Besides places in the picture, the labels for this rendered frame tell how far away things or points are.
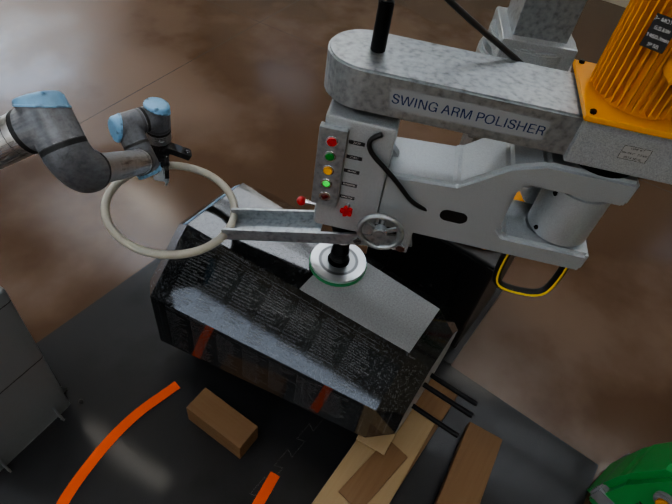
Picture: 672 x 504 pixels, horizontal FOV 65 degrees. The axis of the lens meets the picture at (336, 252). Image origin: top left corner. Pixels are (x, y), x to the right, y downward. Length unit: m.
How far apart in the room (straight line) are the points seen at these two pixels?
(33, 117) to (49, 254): 1.88
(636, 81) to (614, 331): 2.15
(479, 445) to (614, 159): 1.50
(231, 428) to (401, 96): 1.57
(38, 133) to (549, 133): 1.24
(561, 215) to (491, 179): 0.25
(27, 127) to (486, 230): 1.26
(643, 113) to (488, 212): 0.47
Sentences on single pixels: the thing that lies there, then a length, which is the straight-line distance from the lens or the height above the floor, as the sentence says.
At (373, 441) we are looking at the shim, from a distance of 2.33.
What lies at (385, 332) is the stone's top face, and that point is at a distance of 1.88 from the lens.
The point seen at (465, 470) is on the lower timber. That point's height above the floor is 0.09.
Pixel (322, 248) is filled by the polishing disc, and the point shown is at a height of 0.83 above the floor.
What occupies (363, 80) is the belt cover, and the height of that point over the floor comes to 1.64.
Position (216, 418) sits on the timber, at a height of 0.13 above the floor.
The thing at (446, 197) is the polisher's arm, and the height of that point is 1.33.
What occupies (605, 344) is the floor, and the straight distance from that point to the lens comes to 3.33.
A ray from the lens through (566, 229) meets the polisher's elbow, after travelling 1.71.
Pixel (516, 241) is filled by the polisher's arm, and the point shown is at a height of 1.21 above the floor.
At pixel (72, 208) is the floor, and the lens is 3.51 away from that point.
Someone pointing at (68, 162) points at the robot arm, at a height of 1.46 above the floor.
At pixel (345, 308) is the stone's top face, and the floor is 0.80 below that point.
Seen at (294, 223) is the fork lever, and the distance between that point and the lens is 1.97.
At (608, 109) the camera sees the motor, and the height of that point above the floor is 1.70.
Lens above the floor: 2.35
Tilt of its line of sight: 48 degrees down
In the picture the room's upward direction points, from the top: 10 degrees clockwise
